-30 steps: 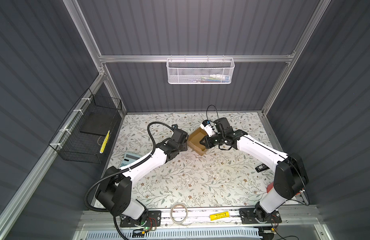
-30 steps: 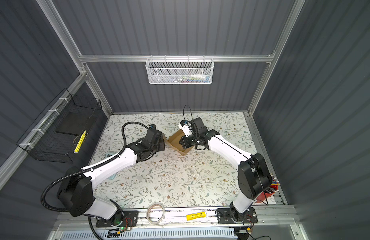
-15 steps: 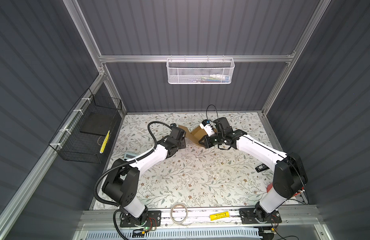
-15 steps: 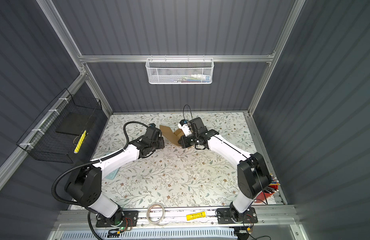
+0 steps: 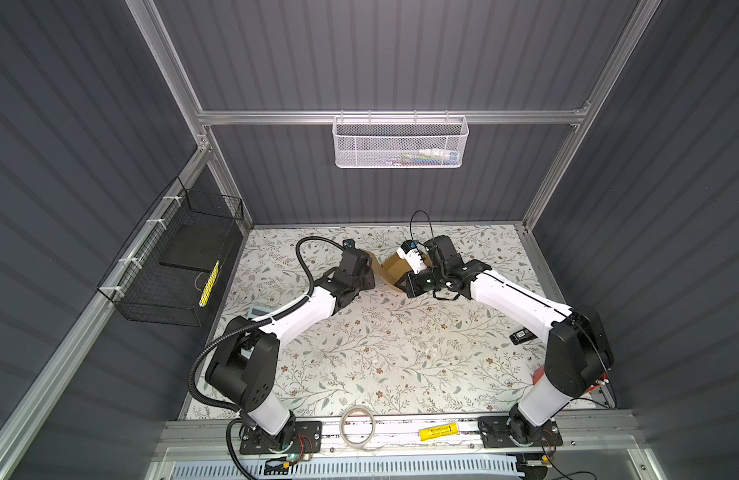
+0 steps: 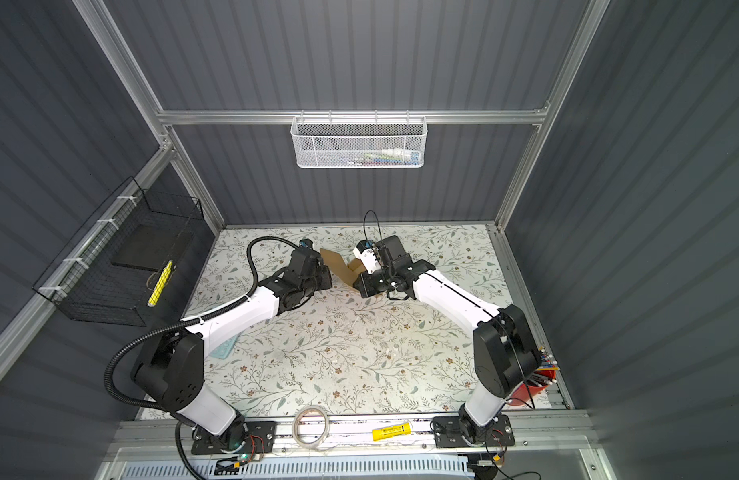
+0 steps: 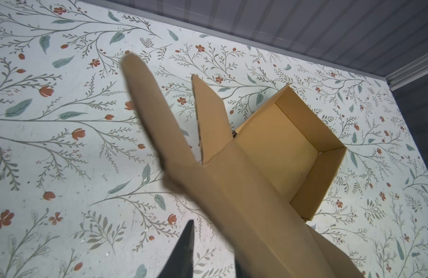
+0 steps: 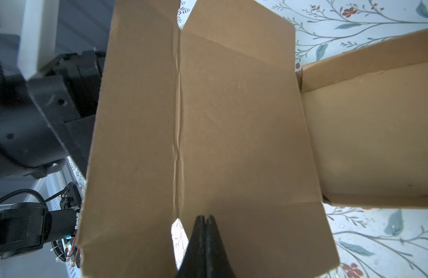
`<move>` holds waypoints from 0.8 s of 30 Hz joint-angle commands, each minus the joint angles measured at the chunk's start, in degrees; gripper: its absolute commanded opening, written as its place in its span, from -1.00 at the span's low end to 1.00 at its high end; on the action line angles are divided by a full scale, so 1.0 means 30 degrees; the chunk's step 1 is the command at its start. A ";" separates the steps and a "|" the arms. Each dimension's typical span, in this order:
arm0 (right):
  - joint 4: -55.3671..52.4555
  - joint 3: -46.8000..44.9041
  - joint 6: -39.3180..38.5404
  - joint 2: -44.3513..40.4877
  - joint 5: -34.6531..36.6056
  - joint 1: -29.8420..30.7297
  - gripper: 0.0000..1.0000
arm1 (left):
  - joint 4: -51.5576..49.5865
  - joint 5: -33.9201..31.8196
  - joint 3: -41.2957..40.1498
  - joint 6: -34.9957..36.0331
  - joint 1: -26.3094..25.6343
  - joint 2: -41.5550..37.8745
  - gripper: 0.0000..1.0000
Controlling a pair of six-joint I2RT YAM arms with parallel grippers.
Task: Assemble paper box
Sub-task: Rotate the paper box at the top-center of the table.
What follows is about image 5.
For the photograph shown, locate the brown cardboard box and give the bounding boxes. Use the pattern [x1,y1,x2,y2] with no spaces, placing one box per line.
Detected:
[369,247,413,293]

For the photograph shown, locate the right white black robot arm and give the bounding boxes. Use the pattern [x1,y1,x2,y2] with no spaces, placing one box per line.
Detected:
[397,235,615,446]

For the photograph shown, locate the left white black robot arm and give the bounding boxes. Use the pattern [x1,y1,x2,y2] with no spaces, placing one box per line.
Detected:
[204,241,375,451]

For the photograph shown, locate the floral table mat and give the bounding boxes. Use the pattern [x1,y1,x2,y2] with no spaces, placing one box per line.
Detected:
[221,224,545,417]

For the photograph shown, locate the teal calculator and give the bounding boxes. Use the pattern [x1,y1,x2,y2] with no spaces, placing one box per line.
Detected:
[246,305,273,321]

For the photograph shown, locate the small black device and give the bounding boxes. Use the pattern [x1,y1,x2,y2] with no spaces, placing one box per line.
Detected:
[509,328,537,345]

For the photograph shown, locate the markers in white basket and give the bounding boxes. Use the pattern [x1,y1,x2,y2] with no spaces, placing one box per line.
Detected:
[383,148,461,168]

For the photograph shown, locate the red pencil cup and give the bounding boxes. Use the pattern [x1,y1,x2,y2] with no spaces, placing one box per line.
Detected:
[533,366,609,393]

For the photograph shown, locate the black flat pad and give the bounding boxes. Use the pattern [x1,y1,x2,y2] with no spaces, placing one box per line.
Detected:
[159,225,225,273]

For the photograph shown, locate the yellow label tag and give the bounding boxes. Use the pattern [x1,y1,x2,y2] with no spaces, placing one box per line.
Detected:
[419,422,459,441]

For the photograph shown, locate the clear tape roll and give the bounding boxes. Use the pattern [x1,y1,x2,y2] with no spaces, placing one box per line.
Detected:
[338,405,377,450]

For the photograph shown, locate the white vented strip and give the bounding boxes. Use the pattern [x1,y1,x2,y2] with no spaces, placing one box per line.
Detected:
[167,455,521,480]

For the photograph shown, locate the white wire mesh basket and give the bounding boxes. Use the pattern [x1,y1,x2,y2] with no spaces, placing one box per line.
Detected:
[331,114,471,169]

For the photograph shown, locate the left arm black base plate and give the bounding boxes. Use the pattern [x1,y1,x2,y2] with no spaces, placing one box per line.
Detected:
[237,420,323,455]

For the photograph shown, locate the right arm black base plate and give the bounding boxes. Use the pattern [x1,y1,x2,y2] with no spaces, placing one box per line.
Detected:
[477,415,563,448]

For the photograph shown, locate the black wire basket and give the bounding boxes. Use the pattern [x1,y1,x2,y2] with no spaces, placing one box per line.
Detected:
[98,181,244,327]

